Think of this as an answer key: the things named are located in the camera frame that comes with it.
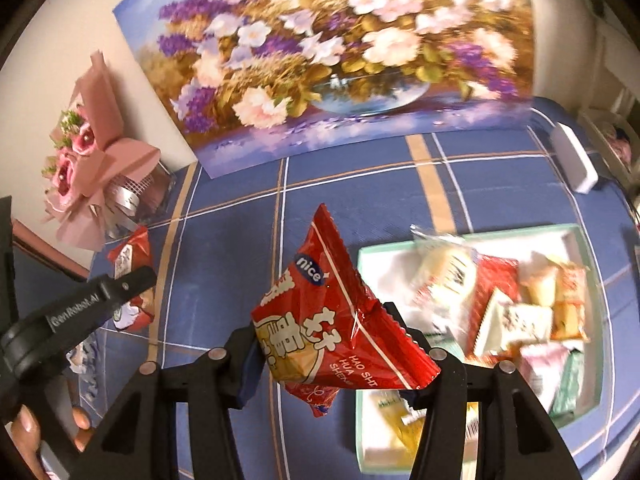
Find person's left hand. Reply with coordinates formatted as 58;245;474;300
5;404;94;480

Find red gold-patterned snack packet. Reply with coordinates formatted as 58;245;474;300
467;254;521;357

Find blue white wrapped packets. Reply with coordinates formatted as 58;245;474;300
66;332;107;402

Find yellow egg roll packet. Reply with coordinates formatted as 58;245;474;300
551;264;589;342

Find flower painting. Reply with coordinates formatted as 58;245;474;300
112;0;537;180

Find white green-print sachet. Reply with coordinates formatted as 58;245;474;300
472;287;554;359

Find pink snack packet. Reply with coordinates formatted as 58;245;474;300
519;342;571;412

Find teal-rimmed white tray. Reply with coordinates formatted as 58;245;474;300
355;223;607;476

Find white power adapter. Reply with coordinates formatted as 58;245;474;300
549;122;599;195

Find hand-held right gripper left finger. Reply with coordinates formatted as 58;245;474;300
87;326;267;480

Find teal white snack packet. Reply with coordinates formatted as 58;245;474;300
549;349;586;417

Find small jelly cup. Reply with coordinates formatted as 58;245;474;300
519;252;559;307

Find blue plaid tablecloth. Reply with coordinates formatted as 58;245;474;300
12;97;640;480

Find pink flower bouquet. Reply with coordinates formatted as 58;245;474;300
42;50;176;252

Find white orange-print bun packet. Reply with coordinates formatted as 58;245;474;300
409;224;481;312

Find small brown-red snack packet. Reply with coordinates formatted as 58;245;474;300
107;224;156;332

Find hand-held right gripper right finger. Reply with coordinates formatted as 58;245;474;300
379;302;584;480

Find red peanut snack packet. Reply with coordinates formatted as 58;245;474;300
249;203;442;419

